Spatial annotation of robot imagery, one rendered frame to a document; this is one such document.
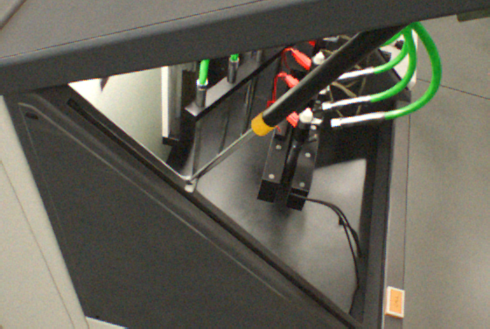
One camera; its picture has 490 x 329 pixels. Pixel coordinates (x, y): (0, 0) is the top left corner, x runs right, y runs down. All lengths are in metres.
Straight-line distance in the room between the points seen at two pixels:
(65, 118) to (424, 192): 2.04
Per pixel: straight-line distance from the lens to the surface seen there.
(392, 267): 1.04
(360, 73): 1.06
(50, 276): 0.96
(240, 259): 0.67
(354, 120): 0.92
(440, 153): 2.60
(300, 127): 0.94
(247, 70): 1.05
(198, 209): 0.61
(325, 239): 1.16
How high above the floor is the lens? 1.83
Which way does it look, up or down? 52 degrees down
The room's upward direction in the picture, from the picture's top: 11 degrees clockwise
